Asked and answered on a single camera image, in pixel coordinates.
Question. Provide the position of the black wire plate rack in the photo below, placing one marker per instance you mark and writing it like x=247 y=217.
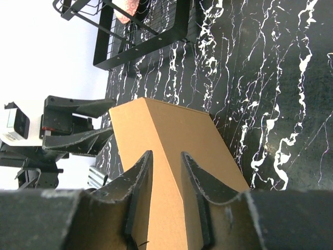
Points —
x=86 y=10

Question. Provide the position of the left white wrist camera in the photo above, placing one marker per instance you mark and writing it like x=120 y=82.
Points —
x=21 y=123

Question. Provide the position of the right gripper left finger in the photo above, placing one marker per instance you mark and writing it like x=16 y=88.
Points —
x=115 y=216

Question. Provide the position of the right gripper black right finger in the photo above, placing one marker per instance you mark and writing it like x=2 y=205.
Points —
x=218 y=217

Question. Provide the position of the pink patterned bowl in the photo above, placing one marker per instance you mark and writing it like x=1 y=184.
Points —
x=129 y=6

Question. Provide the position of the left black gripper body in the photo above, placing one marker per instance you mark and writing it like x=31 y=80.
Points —
x=38 y=167

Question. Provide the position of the cardboard box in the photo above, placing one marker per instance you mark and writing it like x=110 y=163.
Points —
x=168 y=130

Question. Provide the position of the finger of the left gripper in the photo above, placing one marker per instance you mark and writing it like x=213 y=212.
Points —
x=91 y=108
x=88 y=143

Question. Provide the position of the black wire tray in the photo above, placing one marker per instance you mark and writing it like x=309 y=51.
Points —
x=155 y=25

